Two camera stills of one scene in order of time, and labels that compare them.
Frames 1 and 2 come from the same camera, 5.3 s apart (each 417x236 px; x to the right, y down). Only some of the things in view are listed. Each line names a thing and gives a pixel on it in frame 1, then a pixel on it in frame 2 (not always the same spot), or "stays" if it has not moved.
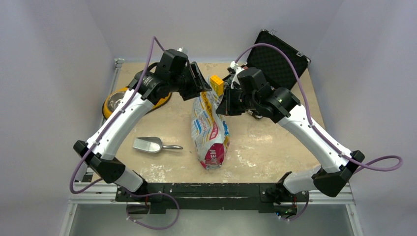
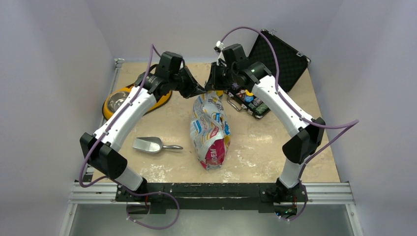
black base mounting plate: [213, 197] stays
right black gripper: [225, 107] → [213, 84]
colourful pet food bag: [210, 133] stays
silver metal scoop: [151, 144] stays
